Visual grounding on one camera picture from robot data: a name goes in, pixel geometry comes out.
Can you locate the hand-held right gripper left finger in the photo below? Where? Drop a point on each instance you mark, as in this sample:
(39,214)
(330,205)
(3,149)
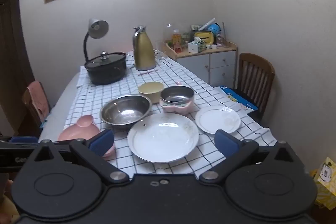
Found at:
(101,143)

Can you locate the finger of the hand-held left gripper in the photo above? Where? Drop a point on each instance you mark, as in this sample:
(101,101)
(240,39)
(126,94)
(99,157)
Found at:
(25,139)

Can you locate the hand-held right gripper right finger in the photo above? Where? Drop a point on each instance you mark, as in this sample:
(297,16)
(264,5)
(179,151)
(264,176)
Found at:
(226,144)

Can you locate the pink eared plate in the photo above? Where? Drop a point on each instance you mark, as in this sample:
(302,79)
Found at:
(76,130)

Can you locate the large steel bowl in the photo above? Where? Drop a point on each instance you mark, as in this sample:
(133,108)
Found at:
(123,113)

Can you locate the pink steel-lined bowl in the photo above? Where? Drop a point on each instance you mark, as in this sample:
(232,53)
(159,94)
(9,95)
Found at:
(176,104)

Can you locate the cream bowl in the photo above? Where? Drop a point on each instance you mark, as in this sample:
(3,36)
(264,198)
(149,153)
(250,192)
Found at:
(151,91)

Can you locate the small white plate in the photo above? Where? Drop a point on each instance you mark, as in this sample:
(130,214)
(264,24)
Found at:
(218,119)

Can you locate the wooden chair with towel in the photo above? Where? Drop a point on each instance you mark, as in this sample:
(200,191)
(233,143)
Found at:
(29,106)

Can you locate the pink towel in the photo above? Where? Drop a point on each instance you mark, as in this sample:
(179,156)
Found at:
(39,98)

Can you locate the blue and white booklet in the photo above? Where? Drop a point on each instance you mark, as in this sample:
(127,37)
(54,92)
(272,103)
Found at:
(237,100)

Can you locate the large white plate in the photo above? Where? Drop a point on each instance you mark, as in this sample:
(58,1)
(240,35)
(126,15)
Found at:
(162,138)

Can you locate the black pot with glass lid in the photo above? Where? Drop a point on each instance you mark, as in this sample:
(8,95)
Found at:
(105,74)

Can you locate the brown wooden chair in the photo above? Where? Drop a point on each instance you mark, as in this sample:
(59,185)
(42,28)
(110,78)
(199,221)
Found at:
(256,74)

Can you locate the white cabinet with wooden top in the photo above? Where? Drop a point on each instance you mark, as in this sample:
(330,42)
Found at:
(220,66)

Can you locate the red pen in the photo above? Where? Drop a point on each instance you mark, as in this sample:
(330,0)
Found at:
(147,72)

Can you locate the white checked tablecloth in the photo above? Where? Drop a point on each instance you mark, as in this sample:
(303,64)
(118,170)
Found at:
(178,74)

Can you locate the dark wooden door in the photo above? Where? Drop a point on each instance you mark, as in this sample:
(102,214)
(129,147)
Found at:
(10,56)

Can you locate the gold thermos jug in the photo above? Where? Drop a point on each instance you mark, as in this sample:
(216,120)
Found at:
(144,50)

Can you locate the white green tissue box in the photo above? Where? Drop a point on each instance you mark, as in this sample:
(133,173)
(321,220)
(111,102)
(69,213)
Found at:
(195,46)

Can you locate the yellow printed bag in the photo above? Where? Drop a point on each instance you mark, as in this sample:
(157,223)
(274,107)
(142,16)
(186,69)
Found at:
(326,176)

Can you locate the light wooden tray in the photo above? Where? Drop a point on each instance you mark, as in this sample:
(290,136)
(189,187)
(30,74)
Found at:
(170,52)

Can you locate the clear glass cup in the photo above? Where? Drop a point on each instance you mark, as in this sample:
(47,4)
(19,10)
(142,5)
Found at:
(161,52)

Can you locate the yellow box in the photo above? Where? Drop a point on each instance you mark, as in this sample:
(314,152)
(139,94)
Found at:
(203,36)

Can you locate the grey desk lamp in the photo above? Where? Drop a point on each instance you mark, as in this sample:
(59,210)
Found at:
(97,28)

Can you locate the blue globe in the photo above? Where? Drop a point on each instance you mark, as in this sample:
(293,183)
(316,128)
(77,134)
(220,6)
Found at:
(214,29)

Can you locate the orange drink bottle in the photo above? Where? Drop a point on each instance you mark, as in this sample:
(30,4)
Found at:
(176,37)

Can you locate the white paper roll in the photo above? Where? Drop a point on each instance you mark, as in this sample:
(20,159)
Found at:
(207,24)

